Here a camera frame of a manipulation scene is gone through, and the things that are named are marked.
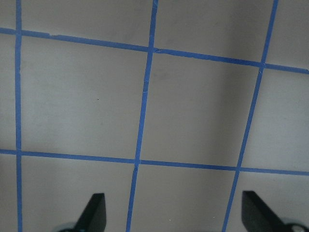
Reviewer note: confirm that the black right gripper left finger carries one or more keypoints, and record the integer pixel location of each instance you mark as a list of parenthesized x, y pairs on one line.
[(93, 218)]

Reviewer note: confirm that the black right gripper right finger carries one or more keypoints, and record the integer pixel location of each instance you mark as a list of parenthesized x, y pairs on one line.
[(256, 216)]

